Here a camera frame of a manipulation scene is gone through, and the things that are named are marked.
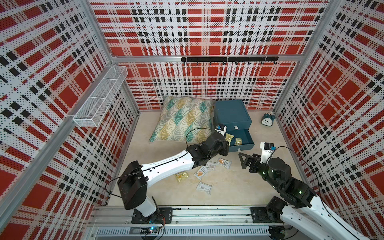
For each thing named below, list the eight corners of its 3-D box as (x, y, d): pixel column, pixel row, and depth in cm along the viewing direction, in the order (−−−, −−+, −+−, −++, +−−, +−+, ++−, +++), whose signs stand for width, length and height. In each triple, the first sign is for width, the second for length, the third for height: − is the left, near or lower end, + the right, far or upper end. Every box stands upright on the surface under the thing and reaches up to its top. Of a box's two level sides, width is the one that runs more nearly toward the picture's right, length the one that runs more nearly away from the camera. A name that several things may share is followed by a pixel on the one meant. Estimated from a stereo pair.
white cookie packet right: (216, 164, 94) (216, 162, 92) (218, 158, 96) (218, 156, 95) (230, 169, 91) (231, 168, 90) (232, 162, 94) (232, 161, 93)
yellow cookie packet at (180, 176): (178, 182, 86) (177, 181, 84) (175, 176, 89) (174, 175, 87) (188, 176, 89) (188, 175, 86) (185, 171, 91) (185, 169, 89)
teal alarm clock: (259, 124, 115) (263, 117, 108) (261, 119, 118) (265, 112, 111) (270, 128, 112) (274, 120, 106) (271, 123, 116) (275, 115, 109)
